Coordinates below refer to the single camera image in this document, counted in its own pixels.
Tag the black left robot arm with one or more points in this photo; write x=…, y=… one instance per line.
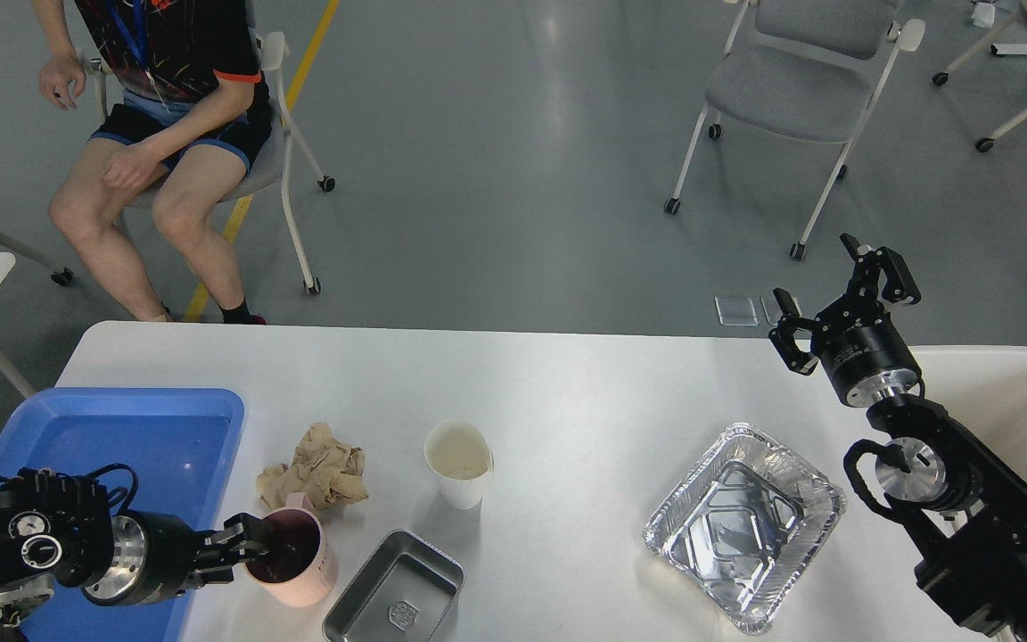
x=59, y=529

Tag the grey chair right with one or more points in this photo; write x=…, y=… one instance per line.
x=796, y=96

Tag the grey chair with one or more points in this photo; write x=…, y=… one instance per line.
x=273, y=164
x=796, y=96

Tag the white paper cup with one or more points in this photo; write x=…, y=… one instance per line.
x=461, y=462

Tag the crumpled brown paper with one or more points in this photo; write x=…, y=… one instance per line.
x=327, y=470

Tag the white plastic bin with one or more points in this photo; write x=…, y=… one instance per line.
x=985, y=389

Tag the person in patterned shirt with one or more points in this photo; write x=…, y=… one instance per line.
x=192, y=122

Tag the pink mug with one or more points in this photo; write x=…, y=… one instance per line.
x=298, y=569

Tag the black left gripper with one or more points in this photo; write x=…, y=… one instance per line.
x=154, y=557

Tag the stainless steel rectangular tray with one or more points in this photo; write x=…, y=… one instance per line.
x=402, y=593

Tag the blue plastic tray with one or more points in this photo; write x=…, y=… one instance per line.
x=179, y=443

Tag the grey chair left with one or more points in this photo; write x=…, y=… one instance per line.
x=273, y=164

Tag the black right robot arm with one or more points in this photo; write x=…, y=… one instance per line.
x=961, y=505

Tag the aluminium foil tray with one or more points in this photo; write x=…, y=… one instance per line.
x=745, y=523

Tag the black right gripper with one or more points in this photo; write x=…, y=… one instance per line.
x=865, y=362

